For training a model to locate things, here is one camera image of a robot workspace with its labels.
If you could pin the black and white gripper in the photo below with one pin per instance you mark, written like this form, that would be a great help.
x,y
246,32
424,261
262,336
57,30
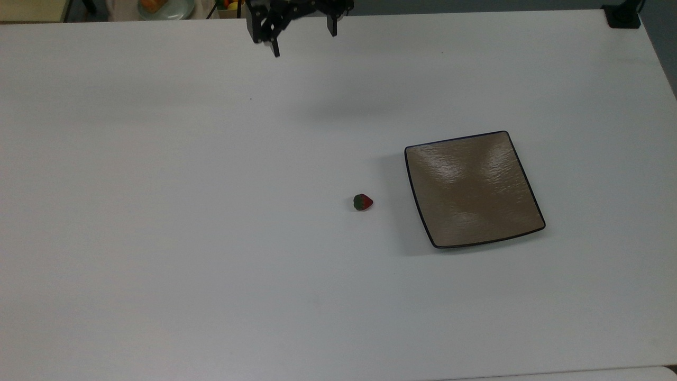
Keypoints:
x,y
296,8

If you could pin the red strawberry with green top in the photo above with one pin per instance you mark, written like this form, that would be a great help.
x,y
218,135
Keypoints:
x,y
363,202

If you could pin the square brown ceramic plate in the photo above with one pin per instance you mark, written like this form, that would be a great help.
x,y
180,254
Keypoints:
x,y
470,190

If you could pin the box of colourful fruit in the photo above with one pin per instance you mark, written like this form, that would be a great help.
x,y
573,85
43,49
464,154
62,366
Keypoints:
x,y
230,6

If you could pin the green bowl with fruit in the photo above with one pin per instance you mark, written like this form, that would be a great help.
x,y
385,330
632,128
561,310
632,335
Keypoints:
x,y
180,9

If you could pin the orange food piece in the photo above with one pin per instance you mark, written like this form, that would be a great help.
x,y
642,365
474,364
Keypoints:
x,y
153,5

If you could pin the beige cabinet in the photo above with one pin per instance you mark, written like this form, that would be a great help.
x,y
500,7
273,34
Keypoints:
x,y
31,9

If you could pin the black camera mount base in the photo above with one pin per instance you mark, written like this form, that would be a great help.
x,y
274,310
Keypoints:
x,y
621,16

